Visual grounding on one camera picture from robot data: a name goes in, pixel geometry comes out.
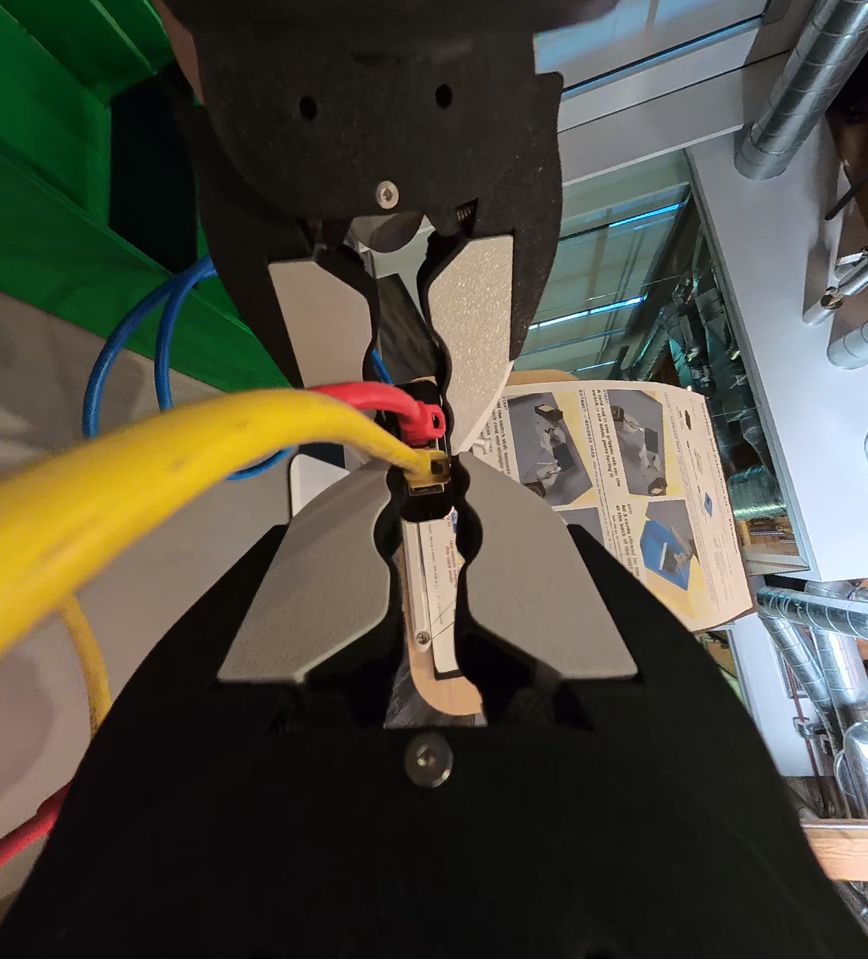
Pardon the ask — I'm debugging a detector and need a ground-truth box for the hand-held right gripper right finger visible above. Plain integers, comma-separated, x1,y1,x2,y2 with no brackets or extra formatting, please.
449,452,639,728

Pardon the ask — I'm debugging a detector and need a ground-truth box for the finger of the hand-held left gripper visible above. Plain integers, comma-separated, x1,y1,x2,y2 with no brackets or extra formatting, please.
415,231,516,456
268,257,383,391

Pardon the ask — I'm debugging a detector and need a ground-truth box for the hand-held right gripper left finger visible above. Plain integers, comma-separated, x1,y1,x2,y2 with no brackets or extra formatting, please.
217,461,405,728

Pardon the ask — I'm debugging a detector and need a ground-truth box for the red ethernet cable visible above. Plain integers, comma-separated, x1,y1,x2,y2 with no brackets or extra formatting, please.
0,381,448,904

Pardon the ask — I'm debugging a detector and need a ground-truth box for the black ethernet splitter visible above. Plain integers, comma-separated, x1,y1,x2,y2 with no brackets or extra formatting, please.
374,378,456,519

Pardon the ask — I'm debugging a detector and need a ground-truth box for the blue ethernet cable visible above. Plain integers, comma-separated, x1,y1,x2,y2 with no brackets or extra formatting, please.
83,255,394,480

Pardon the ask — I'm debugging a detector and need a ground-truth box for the yellow ethernet cable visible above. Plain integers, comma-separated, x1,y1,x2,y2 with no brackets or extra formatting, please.
0,390,451,739

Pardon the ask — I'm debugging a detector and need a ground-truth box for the green plastic bin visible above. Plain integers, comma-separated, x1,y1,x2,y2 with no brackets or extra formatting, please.
0,0,293,391

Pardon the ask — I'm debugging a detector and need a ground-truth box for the white sign stand base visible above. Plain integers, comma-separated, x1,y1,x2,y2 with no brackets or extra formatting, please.
288,448,353,521

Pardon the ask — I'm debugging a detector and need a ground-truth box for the instruction sign board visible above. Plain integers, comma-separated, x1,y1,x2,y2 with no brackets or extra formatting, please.
400,367,756,720

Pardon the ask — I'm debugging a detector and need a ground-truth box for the large paned window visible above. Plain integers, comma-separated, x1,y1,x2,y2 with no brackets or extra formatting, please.
535,0,772,98

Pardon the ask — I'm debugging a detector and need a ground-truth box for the cluster of silver ducts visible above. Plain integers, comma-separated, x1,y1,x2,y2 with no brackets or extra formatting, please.
756,217,868,825

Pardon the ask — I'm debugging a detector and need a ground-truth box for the silver round duct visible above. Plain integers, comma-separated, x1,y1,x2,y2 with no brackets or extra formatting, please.
735,0,868,181

